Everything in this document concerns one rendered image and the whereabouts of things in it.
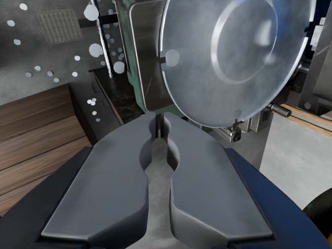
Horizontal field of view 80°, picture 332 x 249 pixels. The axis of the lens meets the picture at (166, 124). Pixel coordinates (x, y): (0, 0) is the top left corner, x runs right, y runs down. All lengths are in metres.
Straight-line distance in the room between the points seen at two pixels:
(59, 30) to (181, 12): 0.64
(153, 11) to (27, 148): 0.66
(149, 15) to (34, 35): 0.81
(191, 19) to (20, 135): 0.66
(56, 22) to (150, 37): 0.63
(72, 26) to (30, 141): 0.43
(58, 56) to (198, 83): 0.82
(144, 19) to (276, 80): 0.28
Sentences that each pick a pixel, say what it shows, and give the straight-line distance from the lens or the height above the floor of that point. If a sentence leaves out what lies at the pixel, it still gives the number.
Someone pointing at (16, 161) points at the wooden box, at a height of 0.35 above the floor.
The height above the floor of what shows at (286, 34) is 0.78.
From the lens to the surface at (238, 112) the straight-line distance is 0.40.
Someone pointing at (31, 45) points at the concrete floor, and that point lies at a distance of 1.04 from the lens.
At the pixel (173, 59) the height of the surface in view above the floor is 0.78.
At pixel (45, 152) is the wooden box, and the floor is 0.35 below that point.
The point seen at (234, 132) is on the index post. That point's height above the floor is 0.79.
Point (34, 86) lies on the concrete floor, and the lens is 1.09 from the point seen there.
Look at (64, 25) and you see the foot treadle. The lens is 0.87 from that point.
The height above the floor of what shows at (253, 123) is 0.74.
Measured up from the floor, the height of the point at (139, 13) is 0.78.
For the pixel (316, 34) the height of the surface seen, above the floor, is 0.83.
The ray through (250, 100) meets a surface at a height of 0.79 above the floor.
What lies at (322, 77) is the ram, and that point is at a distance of 0.30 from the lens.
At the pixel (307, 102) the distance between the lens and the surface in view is 0.37.
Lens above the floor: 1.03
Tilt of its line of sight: 50 degrees down
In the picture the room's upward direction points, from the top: 137 degrees clockwise
